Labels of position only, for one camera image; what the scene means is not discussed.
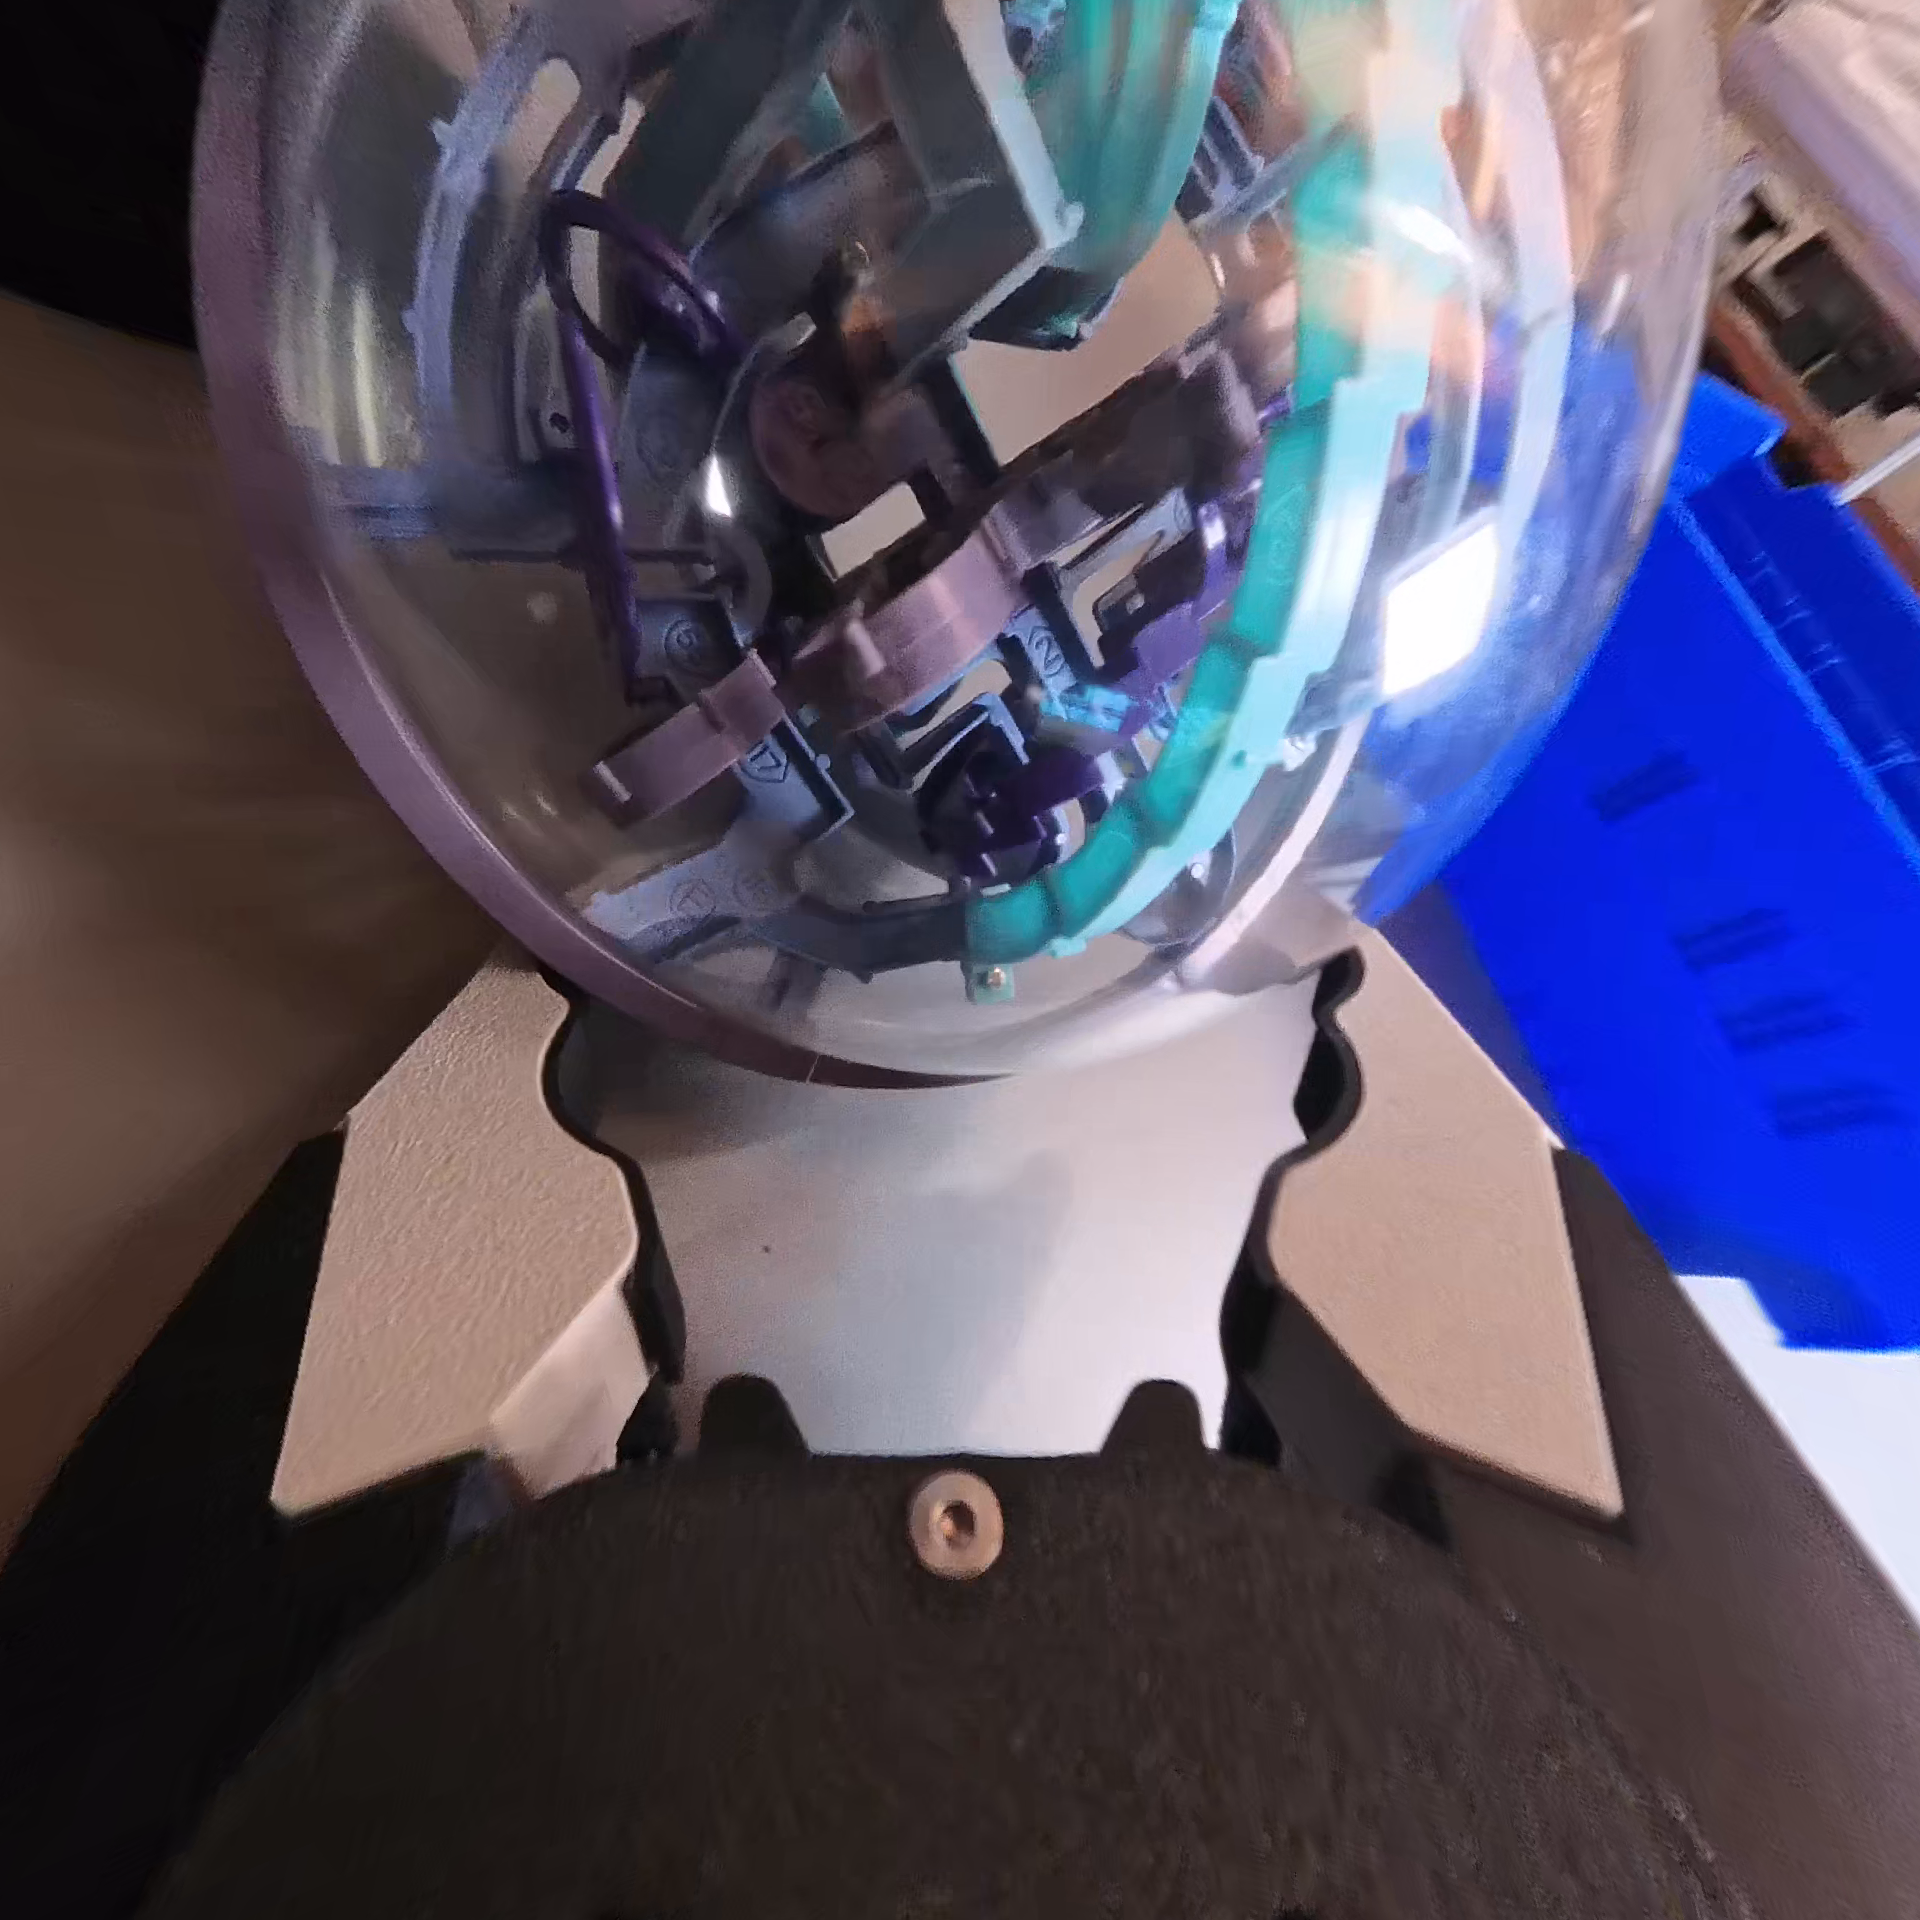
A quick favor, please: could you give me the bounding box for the blue plastic bin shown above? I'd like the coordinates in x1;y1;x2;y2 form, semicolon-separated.
1366;368;1920;1355

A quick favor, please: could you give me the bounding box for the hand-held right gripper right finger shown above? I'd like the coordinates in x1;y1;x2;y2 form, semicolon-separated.
1224;931;1626;1519

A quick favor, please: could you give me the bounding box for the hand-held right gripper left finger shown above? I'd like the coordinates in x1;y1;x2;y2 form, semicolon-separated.
266;956;680;1519

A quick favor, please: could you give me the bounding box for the clear plastic maze ball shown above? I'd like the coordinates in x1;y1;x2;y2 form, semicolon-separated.
190;0;1737;1086

